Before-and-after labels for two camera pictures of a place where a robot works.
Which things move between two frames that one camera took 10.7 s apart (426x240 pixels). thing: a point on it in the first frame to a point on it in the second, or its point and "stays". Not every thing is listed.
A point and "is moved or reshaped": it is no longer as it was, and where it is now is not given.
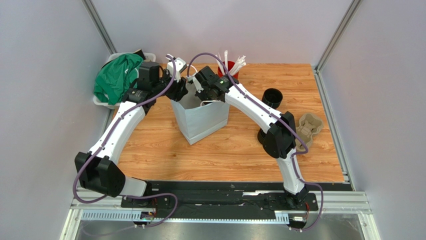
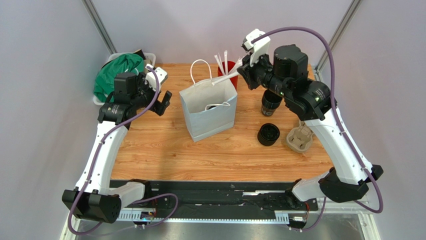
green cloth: x=117 y=77 stays
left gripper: x=179 y=90 to x=159 y=107
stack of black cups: x=272 y=97 stays
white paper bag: x=199 y=119 is moved or reshaped
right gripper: x=202 y=79 to x=251 y=74
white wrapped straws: x=240 y=63 stays
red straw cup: x=230 y=65 stays
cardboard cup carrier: x=309 y=125 stays
